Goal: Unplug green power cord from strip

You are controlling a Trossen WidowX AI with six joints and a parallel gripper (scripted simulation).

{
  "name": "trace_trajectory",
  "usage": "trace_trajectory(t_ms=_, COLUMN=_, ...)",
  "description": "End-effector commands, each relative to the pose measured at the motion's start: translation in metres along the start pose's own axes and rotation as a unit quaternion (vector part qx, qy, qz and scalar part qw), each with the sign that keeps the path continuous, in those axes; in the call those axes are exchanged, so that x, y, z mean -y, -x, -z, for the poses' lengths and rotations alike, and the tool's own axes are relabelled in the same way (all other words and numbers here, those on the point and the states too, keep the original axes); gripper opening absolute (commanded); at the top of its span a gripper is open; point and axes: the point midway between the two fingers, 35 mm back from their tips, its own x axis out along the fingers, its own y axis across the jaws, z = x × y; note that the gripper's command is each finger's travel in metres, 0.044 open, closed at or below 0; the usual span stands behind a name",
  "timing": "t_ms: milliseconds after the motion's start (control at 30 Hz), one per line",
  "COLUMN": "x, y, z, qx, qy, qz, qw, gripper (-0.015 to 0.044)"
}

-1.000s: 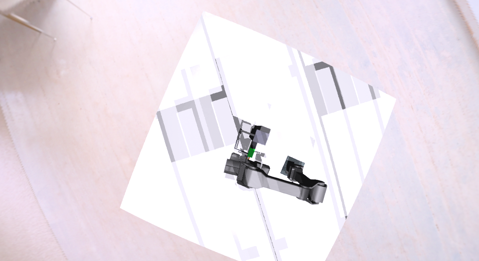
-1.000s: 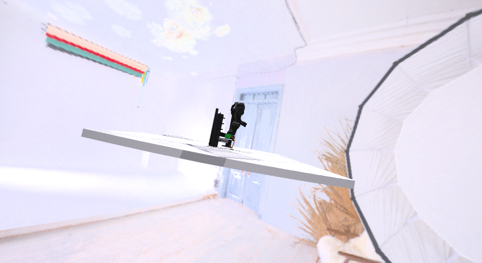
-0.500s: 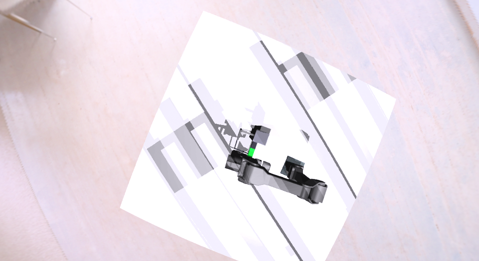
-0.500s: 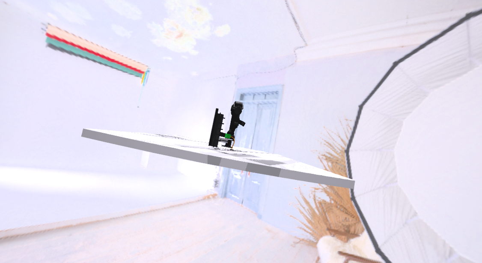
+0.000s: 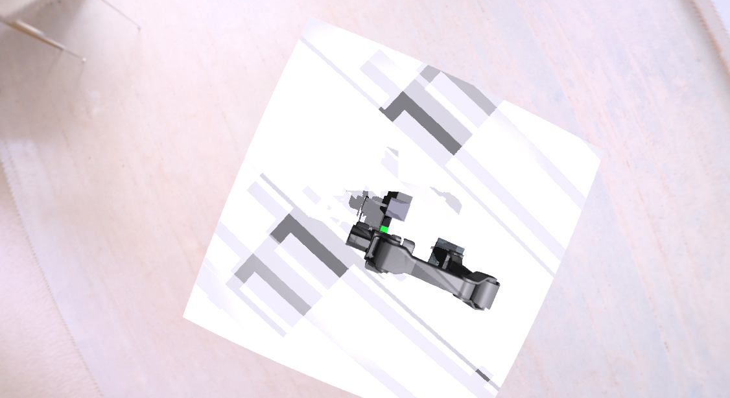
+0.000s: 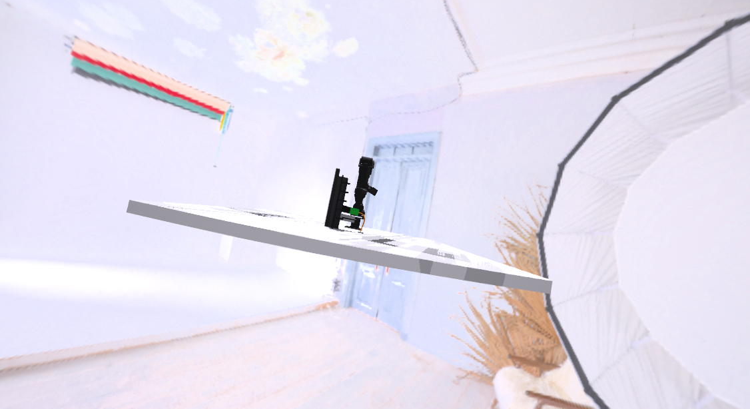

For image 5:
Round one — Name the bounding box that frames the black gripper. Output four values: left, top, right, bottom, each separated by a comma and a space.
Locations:
356, 221, 416, 254

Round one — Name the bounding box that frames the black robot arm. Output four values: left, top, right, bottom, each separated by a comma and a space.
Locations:
345, 224, 500, 311

